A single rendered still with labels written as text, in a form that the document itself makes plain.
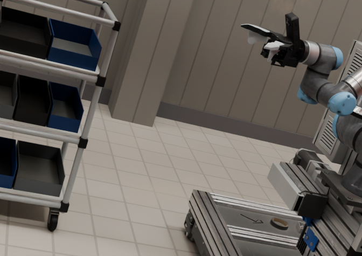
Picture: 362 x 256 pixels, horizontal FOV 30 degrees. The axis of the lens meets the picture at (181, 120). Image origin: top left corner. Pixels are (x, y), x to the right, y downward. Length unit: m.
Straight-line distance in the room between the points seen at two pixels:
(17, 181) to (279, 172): 1.18
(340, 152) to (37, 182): 1.31
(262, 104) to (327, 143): 2.49
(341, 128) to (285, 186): 0.30
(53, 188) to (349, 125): 1.37
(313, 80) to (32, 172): 1.49
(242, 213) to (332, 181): 1.11
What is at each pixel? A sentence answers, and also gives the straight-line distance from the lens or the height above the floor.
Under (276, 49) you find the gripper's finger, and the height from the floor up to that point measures 1.22.
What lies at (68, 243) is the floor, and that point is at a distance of 3.09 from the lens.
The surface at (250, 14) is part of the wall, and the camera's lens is 5.03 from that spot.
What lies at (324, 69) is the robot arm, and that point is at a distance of 2.20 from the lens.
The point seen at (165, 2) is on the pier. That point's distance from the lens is 4.57.
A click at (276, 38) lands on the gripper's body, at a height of 1.24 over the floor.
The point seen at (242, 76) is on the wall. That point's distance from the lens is 5.15.
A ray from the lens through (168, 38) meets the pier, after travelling 4.63.
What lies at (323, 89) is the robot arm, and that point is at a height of 1.13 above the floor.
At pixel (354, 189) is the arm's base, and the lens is 2.34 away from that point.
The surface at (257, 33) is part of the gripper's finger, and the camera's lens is 2.12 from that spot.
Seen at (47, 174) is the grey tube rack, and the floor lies 0.19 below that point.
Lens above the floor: 1.54
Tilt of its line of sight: 17 degrees down
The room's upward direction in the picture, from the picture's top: 19 degrees clockwise
